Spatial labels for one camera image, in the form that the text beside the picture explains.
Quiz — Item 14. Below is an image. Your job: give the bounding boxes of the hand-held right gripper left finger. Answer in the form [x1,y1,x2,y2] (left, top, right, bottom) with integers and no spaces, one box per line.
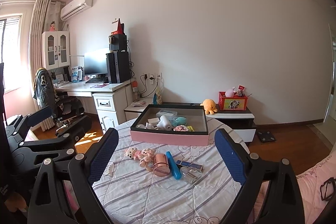
[28,128,119,224]

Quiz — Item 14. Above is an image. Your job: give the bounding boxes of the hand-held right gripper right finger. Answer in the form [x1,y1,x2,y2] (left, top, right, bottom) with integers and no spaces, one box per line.
[214,128,306,224]

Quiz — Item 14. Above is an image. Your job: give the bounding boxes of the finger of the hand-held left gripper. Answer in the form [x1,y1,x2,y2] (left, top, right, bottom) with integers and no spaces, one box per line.
[7,105,53,147]
[13,115,93,164]

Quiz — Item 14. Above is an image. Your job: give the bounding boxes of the pink doll keychain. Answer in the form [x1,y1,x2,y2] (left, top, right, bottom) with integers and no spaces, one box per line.
[139,148,155,169]

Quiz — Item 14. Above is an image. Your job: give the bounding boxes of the dark blue lipstick box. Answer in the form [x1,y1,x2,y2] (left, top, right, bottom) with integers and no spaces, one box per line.
[176,160,204,171]

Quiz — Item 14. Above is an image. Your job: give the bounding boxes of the rose gold round jar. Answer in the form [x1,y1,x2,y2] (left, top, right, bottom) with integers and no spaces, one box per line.
[153,154,171,177]

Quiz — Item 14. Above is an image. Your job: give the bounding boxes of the blue tube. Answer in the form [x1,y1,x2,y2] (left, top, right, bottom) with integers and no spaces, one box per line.
[166,151,182,180]

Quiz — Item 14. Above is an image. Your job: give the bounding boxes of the teal round compact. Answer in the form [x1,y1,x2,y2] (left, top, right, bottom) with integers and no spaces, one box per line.
[172,116,188,126]

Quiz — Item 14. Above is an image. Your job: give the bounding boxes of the pink box with dark rim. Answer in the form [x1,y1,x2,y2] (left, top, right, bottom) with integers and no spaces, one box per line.
[130,104,209,146]

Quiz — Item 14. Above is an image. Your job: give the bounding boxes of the clear plastic box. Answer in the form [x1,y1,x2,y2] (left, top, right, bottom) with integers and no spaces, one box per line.
[156,110,177,119]

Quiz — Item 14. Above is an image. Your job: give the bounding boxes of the person's left hand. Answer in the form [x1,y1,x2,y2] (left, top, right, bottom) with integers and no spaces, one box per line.
[5,191,27,212]

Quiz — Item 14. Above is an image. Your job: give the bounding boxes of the dark jacket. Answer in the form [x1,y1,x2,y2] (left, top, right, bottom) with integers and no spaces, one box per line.
[33,68,57,109]

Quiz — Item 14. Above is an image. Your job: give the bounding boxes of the black office chair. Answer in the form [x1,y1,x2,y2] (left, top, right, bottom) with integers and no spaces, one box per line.
[33,68,86,135]

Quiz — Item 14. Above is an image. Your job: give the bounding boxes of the low black white cabinet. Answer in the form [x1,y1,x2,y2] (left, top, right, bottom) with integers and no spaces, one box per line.
[124,102,257,143]

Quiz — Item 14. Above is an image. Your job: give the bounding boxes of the black bathroom scale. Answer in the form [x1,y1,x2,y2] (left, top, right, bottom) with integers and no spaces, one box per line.
[256,130,277,143]

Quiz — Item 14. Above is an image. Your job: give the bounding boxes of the white desk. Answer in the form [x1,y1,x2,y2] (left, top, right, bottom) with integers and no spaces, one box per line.
[54,78,134,131]

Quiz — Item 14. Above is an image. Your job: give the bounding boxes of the red storage box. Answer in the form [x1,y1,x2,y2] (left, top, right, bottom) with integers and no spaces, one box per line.
[218,91,248,111]

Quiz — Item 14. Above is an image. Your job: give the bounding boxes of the orange octopus plush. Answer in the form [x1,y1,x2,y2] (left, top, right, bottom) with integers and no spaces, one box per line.
[200,99,218,115]

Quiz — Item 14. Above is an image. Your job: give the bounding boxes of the beige curtain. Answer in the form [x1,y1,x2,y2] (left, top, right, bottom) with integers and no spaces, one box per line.
[29,0,66,132]

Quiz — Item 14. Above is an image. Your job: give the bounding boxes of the white hutch cabinet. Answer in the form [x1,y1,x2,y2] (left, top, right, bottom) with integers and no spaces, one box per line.
[41,30,71,72]

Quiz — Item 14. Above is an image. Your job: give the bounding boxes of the striped white quilt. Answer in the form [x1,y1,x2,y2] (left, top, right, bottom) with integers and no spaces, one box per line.
[92,118,250,224]

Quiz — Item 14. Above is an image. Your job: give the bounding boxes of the window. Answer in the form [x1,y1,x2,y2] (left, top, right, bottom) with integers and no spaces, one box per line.
[0,14,24,93]

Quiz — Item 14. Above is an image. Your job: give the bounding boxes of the orange cap bottle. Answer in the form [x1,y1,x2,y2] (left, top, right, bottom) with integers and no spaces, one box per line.
[131,80,140,101]

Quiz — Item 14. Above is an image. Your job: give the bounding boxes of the black computer monitor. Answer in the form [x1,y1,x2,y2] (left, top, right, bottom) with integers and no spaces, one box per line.
[84,48,110,76]

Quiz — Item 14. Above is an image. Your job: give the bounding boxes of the pale pink bed quilt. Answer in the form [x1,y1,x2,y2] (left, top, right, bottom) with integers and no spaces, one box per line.
[247,149,336,224]

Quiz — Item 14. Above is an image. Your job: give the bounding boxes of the black computer tower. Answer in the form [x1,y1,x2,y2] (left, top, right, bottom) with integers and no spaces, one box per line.
[106,51,131,83]

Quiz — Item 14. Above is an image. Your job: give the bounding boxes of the black speaker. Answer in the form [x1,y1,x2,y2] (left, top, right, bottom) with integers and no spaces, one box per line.
[109,34,128,51]

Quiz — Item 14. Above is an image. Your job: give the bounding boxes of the white air conditioner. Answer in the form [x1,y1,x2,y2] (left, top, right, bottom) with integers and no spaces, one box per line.
[60,0,93,21]

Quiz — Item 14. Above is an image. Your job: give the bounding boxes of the red desk calendar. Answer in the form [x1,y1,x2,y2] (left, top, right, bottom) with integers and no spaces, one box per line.
[112,18,126,35]

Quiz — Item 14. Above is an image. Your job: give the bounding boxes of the white wall sockets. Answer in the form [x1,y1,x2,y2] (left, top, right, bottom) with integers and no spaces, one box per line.
[142,72,162,81]

